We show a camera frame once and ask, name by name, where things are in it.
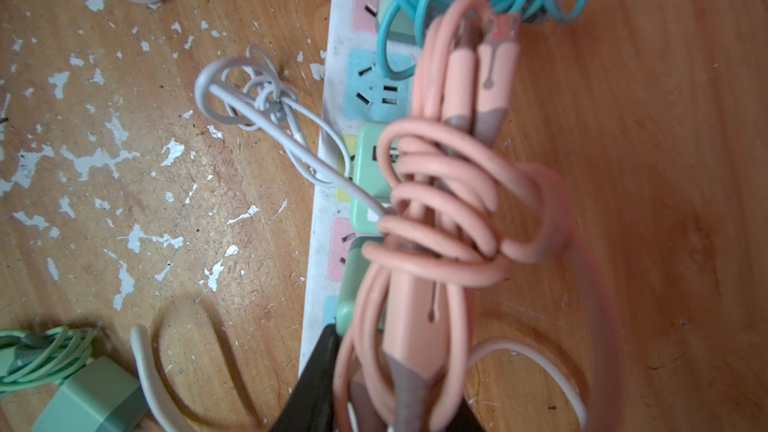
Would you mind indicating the green charger plug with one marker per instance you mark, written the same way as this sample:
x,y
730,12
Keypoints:
x,y
367,175
100,397
355,268

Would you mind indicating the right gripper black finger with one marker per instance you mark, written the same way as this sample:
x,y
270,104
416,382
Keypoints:
x,y
310,406

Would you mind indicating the white multicolour power strip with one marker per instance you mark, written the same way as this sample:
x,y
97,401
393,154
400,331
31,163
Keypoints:
x,y
354,94

